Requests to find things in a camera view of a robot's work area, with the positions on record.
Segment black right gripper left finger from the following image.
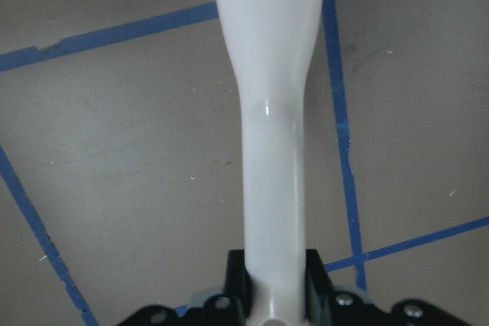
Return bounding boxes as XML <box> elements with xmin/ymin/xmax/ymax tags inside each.
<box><xmin>223</xmin><ymin>250</ymin><xmax>255</xmax><ymax>325</ymax></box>

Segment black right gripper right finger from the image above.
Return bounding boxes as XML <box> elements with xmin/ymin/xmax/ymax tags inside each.
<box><xmin>304</xmin><ymin>249</ymin><xmax>334</xmax><ymax>326</ymax></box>

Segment beige hand brush black bristles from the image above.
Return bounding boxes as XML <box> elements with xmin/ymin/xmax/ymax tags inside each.
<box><xmin>216</xmin><ymin>0</ymin><xmax>322</xmax><ymax>325</ymax></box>

